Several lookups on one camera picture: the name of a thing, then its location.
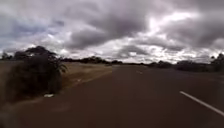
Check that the distant dark tree line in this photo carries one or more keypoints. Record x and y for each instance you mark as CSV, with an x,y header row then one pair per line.
x,y
93,60

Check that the dry grass verge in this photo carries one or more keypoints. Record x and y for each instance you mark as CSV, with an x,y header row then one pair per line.
x,y
83,71

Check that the reddish brown asphalt road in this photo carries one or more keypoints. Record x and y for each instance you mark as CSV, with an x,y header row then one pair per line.
x,y
133,100

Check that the large dark bush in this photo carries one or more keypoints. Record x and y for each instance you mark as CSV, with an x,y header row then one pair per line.
x,y
36,75

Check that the dark trees and bushes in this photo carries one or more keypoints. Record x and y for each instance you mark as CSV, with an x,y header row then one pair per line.
x,y
200,65

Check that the white dashed centre line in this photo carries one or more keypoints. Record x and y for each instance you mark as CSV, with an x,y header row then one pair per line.
x,y
203,103

